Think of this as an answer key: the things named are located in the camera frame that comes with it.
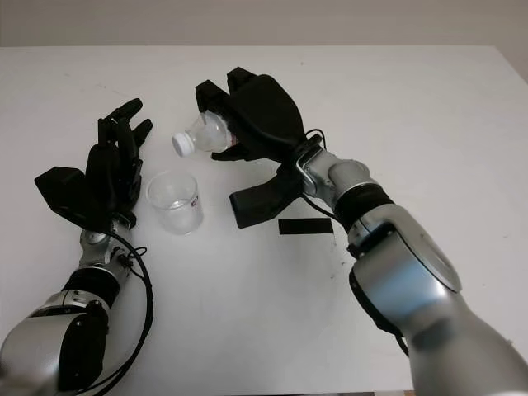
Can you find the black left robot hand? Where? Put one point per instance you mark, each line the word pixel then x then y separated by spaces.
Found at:
pixel 109 173

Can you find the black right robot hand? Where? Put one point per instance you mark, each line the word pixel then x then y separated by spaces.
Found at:
pixel 268 111

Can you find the clear plastic water bottle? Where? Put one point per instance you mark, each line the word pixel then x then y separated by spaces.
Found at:
pixel 206 134

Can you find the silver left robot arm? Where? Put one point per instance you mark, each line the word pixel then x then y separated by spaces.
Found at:
pixel 49 326

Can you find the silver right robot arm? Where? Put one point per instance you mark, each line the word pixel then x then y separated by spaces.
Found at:
pixel 404 268

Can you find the clear glass cup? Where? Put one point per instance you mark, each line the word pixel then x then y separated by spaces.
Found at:
pixel 177 206

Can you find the black tape strip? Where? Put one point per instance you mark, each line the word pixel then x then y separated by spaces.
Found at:
pixel 305 227

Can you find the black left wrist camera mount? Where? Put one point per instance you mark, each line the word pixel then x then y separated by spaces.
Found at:
pixel 62 194

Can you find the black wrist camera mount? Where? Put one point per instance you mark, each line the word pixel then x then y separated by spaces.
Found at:
pixel 260 202
pixel 62 194

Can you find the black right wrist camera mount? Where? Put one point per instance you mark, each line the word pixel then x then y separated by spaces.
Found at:
pixel 260 202

